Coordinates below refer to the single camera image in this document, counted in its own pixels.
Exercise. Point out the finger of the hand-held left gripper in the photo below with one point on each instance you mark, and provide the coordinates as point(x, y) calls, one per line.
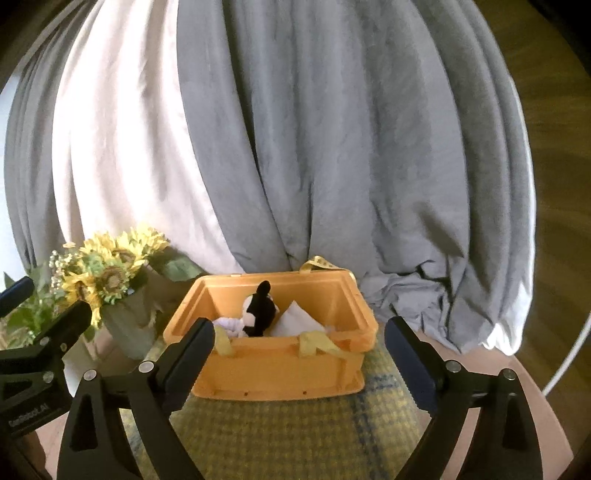
point(64, 323)
point(16, 295)

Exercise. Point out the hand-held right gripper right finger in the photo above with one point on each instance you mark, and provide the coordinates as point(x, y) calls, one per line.
point(411, 369)

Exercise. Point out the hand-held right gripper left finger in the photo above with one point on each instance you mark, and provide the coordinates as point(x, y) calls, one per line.
point(189, 364)

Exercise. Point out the pale purple scrunchie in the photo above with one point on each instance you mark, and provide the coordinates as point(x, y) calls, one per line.
point(230, 326)

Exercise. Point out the black and white plush toy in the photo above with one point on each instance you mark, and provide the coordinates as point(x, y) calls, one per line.
point(258, 314)

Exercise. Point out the orange plastic box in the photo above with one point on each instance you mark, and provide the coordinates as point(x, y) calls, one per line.
point(286, 374)

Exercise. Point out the white soft cloth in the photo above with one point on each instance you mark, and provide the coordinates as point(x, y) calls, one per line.
point(295, 321)

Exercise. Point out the yellow tape strip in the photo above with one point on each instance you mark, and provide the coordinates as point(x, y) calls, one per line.
point(222, 341)
point(323, 264)
point(316, 344)

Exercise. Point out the grey-green vase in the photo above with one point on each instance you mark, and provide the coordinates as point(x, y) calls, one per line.
point(129, 323)

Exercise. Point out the artificial sunflower bouquet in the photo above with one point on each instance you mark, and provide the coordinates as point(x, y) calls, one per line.
point(106, 272)

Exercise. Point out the yellow-green plaid mat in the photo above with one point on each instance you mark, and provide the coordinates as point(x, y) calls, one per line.
point(295, 438)

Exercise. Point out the white curtain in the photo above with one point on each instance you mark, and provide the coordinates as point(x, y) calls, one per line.
point(129, 161)

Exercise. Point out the grey curtain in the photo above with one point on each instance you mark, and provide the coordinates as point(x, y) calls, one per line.
point(346, 161)

